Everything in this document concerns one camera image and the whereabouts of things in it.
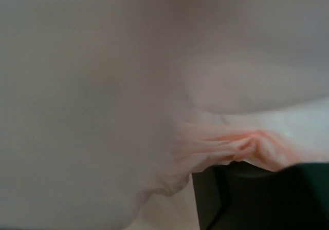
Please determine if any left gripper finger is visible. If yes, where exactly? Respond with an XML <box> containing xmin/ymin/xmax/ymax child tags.
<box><xmin>192</xmin><ymin>162</ymin><xmax>328</xmax><ymax>229</ymax></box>

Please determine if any pink plastic bag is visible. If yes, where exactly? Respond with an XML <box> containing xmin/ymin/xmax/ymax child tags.
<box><xmin>1</xmin><ymin>0</ymin><xmax>328</xmax><ymax>229</ymax></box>

